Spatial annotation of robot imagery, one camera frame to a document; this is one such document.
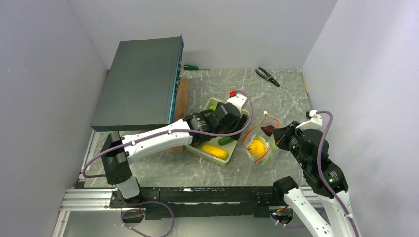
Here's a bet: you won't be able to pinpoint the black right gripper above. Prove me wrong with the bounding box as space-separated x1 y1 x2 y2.
272 119 310 168

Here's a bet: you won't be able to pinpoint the green lettuce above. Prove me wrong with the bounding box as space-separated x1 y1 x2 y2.
254 136 279 165

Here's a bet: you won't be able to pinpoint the clear zip bag orange zipper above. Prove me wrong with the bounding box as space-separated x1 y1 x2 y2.
242 111 280 166

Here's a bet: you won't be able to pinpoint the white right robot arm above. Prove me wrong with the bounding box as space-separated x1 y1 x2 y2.
272 121 361 237

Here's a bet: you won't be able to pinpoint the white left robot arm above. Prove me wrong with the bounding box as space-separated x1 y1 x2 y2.
100 96 246 207

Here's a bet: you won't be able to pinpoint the green cucumber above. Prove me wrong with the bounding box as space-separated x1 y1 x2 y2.
218 137 235 146

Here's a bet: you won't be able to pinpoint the yellow corn cob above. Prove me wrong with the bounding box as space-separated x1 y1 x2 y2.
201 145 229 160

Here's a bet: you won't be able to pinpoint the light green perforated basket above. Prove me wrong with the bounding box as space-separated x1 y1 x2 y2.
185 97 249 166

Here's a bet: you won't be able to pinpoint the wooden board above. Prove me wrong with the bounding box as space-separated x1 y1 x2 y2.
164 79 190 154

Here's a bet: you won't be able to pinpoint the dark grey metal box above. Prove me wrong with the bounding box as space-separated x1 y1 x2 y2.
90 36 184 132

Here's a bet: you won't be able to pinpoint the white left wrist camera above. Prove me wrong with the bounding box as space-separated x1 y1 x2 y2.
226 90 247 111

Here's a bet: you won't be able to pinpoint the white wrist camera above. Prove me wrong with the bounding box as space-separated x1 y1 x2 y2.
226 90 247 111
296 110 323 131

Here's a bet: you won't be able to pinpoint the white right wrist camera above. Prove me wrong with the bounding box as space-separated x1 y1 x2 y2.
296 110 323 131

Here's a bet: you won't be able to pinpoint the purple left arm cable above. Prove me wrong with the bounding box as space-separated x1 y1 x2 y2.
82 90 254 237

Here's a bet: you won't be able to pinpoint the black handled pliers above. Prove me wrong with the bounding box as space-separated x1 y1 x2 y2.
255 67 280 87

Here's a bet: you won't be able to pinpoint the green handled screwdriver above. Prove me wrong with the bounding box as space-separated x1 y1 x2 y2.
182 65 209 71

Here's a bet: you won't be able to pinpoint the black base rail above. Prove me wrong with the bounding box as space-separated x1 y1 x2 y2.
110 186 286 220

